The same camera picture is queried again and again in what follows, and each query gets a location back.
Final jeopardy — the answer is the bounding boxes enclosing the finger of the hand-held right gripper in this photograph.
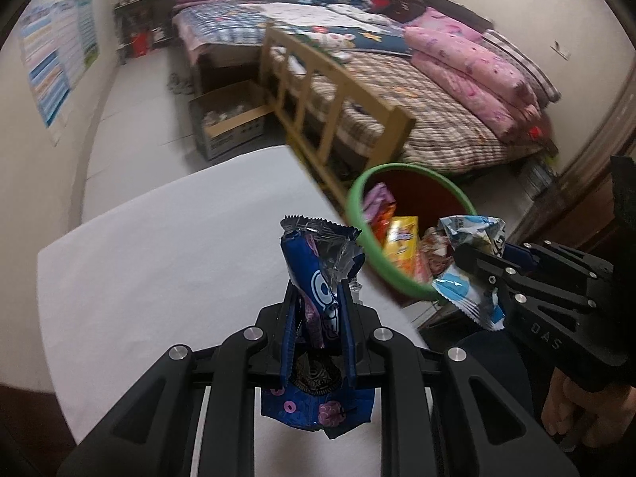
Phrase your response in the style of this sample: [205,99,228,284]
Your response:
[453,242,604,316]
[502,241,614,291]

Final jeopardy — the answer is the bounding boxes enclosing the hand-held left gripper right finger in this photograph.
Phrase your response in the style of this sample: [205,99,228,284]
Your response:
[338,278,581,477]

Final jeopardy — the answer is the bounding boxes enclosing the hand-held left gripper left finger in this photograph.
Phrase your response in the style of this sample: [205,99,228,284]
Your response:
[57,281,306,477]

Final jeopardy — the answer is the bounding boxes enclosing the light blue white snack wrapper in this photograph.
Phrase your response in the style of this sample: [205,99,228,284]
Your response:
[430,215,508,333]

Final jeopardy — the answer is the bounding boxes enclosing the blue cookie wrapper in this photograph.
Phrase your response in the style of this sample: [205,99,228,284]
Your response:
[259,215,377,439]

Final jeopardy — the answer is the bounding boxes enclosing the yellow orange drink carton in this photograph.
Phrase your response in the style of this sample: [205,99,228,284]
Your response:
[384,216,421,276]

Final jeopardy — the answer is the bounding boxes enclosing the green rimmed red bin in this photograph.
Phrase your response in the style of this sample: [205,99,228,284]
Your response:
[347,163,477,304]

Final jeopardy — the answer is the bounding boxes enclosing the person's right hand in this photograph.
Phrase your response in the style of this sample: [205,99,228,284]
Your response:
[541,372,636,450]

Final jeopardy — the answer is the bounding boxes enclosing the brown wooden wardrobe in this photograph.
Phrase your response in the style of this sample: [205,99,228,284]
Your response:
[507,60,636,259]

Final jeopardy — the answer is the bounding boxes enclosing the pink snack wrapper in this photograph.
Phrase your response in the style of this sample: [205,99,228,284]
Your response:
[363,183,396,224]

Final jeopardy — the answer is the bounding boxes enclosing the wooden bed with bedding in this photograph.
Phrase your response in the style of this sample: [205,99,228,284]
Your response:
[278,52,545,175]

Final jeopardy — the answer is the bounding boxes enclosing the striped pillow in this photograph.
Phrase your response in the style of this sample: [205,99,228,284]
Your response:
[482,30,562,105]

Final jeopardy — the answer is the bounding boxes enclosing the folded pink quilt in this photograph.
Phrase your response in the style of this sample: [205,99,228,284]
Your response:
[403,7,542,137]

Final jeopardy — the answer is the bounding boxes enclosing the open cardboard box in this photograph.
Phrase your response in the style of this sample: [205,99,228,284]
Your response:
[188,79,279,162]

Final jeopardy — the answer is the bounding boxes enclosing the dark headboard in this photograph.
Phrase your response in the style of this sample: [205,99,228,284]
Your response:
[363,0,495,31]

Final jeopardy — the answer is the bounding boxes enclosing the blue cartoon blanket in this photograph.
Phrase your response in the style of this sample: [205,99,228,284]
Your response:
[298,15,413,55]

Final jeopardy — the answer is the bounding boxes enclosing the brown wooden door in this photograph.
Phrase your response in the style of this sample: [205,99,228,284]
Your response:
[0,382,75,477]

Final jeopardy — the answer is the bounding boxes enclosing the blue plaid bed quilt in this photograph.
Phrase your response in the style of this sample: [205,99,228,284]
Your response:
[171,2,279,53]

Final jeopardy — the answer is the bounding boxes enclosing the dark desk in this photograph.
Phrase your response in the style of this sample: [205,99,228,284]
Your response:
[113,0,177,65]

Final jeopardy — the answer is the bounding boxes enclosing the wooden bed frame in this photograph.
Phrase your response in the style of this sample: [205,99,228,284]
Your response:
[258,22,417,194]

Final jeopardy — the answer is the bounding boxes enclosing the blue chart wall poster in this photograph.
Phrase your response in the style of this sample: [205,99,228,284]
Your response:
[19,2,70,130]

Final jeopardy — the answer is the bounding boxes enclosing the wall poster with green base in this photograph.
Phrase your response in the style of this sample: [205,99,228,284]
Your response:
[54,0,100,71]

